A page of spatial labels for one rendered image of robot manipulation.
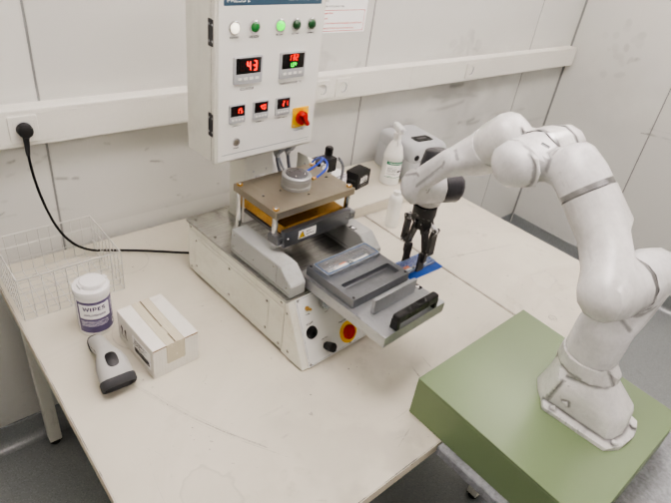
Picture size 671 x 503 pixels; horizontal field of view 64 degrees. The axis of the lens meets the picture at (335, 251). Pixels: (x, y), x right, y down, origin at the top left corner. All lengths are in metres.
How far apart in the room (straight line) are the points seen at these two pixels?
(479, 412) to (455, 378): 0.10
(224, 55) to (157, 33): 0.44
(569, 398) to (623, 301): 0.31
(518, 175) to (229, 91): 0.69
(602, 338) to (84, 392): 1.13
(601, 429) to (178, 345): 0.96
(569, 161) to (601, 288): 0.26
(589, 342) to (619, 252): 0.21
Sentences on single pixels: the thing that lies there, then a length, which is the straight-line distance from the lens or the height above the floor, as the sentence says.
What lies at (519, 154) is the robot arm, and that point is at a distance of 1.19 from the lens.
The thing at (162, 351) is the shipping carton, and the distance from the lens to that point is 1.34.
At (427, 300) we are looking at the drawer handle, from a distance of 1.27.
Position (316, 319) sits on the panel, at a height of 0.86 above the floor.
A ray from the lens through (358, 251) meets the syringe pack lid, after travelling 1.40.
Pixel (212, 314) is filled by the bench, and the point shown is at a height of 0.75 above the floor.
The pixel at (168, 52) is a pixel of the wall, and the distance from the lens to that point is 1.77.
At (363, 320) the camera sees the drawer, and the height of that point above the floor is 0.97.
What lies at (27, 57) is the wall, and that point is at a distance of 1.65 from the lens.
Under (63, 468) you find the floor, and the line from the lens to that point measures 2.22.
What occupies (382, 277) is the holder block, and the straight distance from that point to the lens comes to 1.36.
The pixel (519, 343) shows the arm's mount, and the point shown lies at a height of 0.87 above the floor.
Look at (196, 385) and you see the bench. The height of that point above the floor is 0.75.
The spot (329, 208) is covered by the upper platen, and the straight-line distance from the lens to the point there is 1.46.
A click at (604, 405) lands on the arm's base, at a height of 0.94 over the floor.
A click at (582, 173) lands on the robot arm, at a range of 1.16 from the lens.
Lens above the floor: 1.76
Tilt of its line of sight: 33 degrees down
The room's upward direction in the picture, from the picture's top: 9 degrees clockwise
